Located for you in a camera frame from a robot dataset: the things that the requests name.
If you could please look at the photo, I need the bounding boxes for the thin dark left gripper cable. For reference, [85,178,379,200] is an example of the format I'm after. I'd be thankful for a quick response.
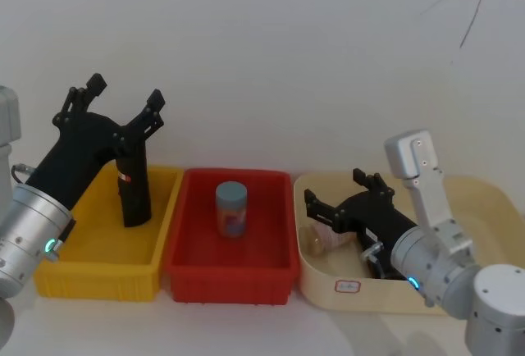
[11,162,34,187]

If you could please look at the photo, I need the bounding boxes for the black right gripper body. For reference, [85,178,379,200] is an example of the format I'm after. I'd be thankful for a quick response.
[334,191,418,279]

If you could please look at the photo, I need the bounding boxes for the cream oval tray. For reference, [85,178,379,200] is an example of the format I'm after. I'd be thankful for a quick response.
[293,171,520,316]

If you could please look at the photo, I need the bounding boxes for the clear jar with grey-blue lid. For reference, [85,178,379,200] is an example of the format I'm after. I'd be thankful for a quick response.
[215,181,249,240]

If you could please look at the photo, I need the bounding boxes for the black tool with red switch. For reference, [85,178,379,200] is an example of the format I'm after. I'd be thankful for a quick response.
[114,142,153,228]

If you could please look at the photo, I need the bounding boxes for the small white tray label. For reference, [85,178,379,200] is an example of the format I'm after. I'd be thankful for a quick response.
[334,279,363,295]

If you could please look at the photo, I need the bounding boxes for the yellow plastic bin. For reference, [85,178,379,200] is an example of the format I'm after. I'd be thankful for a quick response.
[33,162,185,303]

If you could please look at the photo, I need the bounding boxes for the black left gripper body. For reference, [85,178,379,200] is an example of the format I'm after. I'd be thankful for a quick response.
[24,110,143,212]

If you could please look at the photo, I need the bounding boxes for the red plastic bin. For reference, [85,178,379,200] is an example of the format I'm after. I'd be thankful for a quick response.
[162,167,299,307]

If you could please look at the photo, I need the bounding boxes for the clear pinkish plastic cup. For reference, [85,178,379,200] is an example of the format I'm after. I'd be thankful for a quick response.
[298,222,356,258]

